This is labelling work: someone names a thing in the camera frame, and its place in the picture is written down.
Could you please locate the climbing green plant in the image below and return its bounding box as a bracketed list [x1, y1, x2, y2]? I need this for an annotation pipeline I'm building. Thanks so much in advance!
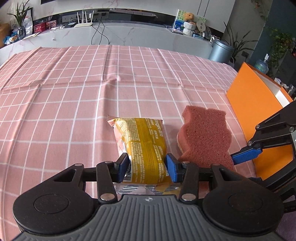
[268, 28, 293, 78]

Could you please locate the red box on console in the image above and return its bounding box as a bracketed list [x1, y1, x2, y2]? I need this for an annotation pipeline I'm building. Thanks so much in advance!
[34, 20, 57, 33]

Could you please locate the white wifi router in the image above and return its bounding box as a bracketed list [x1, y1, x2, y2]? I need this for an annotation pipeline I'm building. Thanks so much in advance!
[74, 11, 94, 28]

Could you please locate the colourful picture board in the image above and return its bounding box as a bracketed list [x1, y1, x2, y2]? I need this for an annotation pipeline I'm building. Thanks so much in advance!
[173, 9, 207, 32]

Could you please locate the potted green plant left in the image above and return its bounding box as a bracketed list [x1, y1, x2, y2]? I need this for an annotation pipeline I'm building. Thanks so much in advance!
[8, 0, 31, 40]

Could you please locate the orange storage box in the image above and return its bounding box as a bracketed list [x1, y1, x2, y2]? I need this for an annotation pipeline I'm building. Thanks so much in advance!
[226, 63, 293, 180]

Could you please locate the teddy bear figure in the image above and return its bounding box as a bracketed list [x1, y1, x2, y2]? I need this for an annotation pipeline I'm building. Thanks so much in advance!
[183, 12, 196, 36]

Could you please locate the tall leafy plant right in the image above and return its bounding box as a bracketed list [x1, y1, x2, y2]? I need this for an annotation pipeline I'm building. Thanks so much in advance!
[224, 22, 258, 67]

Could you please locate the grey metal trash bin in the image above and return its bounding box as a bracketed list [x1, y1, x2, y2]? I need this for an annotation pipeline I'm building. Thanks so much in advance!
[209, 39, 234, 64]

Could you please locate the brown sponge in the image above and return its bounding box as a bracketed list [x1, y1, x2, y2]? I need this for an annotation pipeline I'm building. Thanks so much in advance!
[177, 105, 234, 170]

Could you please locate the yellow snack packet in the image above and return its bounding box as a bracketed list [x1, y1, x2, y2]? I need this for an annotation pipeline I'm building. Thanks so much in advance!
[107, 116, 180, 195]

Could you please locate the pink checkered tablecloth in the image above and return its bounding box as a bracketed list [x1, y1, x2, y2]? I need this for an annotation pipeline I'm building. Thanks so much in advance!
[1, 45, 246, 240]

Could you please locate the blue water jug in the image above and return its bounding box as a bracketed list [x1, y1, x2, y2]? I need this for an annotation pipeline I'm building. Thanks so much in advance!
[254, 53, 269, 74]

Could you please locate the white marble tv console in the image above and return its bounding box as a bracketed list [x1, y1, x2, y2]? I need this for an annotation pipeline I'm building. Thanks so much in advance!
[1, 22, 212, 64]

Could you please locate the black power cable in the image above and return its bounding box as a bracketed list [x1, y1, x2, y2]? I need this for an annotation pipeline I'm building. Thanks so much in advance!
[90, 19, 112, 46]

